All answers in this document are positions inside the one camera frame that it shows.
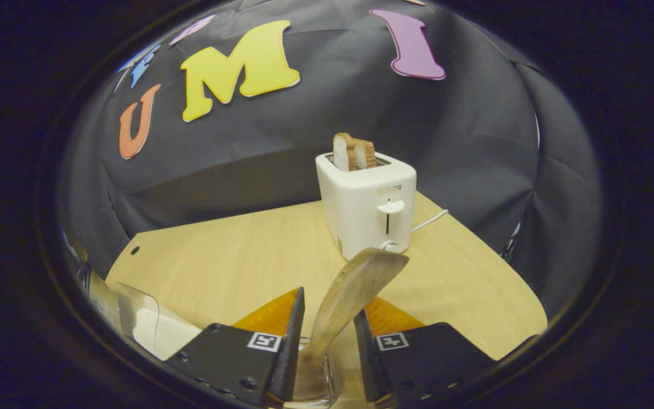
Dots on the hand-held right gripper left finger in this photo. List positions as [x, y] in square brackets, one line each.
[292, 346]

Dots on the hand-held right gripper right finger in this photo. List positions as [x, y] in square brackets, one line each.
[365, 358]

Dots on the white toaster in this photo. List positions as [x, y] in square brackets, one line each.
[355, 204]

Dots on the clear plastic container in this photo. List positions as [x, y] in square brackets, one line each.
[134, 298]

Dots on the toast bread slice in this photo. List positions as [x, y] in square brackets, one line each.
[365, 154]
[341, 152]

